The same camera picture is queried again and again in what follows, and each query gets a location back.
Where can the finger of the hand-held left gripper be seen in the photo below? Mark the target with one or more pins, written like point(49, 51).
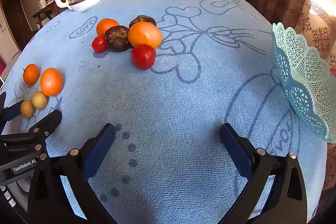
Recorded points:
point(13, 111)
point(50, 121)

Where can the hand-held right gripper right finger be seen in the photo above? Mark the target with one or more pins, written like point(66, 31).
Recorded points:
point(235, 150)

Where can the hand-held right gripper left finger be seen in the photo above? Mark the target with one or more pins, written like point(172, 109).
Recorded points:
point(101, 150)

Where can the small yellow-brown fruit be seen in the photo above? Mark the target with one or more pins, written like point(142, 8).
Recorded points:
point(39, 100)
point(27, 109)

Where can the small mandarin orange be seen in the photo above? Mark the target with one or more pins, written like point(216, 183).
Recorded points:
point(31, 74)

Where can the small red tomato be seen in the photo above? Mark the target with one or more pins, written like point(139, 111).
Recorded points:
point(99, 44)

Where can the light blue plastic basket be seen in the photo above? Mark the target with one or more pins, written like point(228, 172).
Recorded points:
point(296, 71)

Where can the large red tomato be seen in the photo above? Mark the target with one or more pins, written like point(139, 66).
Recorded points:
point(143, 56)

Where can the dark brown wrinkled passion fruit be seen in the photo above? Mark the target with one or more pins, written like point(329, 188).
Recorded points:
point(143, 19)
point(117, 40)

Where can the large orange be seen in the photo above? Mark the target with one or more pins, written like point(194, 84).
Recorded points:
point(144, 35)

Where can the blue printed tablecloth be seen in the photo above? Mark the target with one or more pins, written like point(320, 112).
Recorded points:
point(183, 108)

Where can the dark wooden door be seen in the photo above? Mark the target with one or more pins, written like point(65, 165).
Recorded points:
point(13, 16)

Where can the small wooden side table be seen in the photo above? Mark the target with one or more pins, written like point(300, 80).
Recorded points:
point(43, 12)

